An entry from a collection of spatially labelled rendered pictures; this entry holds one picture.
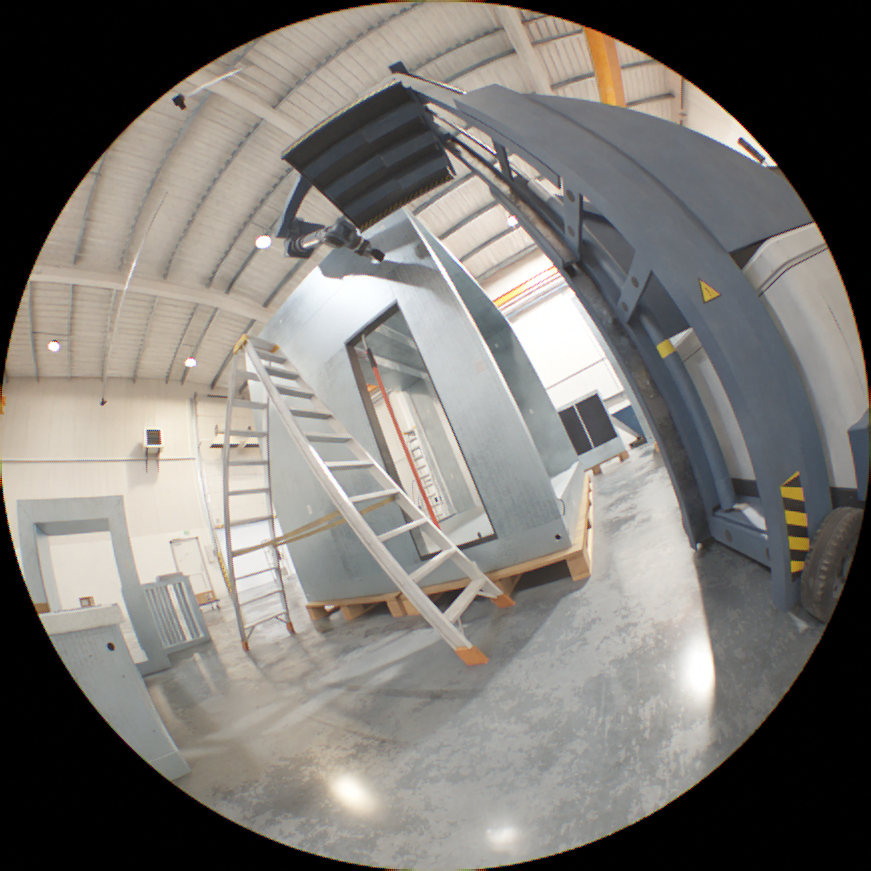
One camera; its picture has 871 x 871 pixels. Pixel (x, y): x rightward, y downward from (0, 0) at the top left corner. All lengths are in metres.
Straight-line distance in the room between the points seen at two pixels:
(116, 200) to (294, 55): 4.57
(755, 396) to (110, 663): 1.85
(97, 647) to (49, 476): 10.71
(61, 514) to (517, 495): 3.59
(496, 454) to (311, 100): 7.37
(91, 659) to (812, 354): 2.12
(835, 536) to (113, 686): 1.89
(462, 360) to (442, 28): 7.48
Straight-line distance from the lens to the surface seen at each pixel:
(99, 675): 1.31
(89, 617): 1.25
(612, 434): 6.19
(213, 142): 7.80
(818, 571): 0.83
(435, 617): 1.30
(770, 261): 0.90
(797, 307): 0.90
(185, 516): 11.45
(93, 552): 11.09
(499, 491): 1.74
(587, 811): 0.74
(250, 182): 8.18
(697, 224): 0.89
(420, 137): 2.18
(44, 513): 3.34
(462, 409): 1.81
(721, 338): 0.72
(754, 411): 0.73
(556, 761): 0.83
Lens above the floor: 0.67
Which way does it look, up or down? 12 degrees up
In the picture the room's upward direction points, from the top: 22 degrees counter-clockwise
